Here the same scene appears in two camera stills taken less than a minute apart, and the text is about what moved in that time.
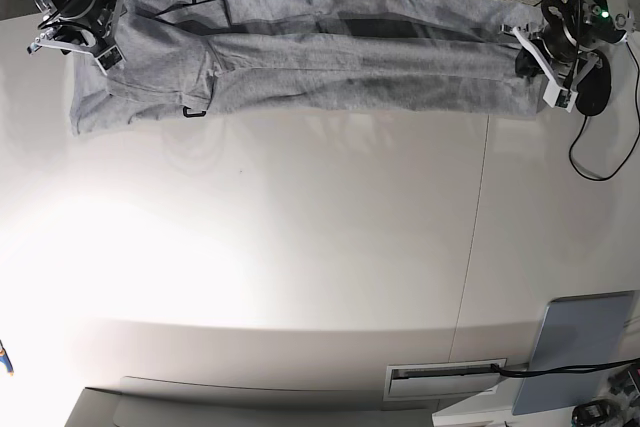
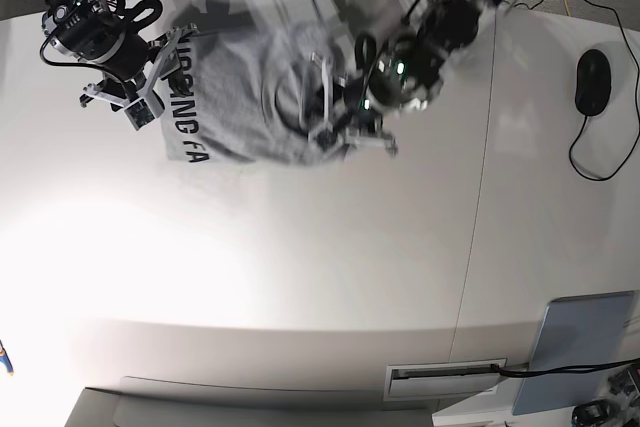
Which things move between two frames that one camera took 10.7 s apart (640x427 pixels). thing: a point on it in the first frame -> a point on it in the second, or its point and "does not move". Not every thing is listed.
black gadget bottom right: (594, 413) does not move
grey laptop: (578, 330) does not move
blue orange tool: (6, 360) does not move
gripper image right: (561, 45) -> (396, 72)
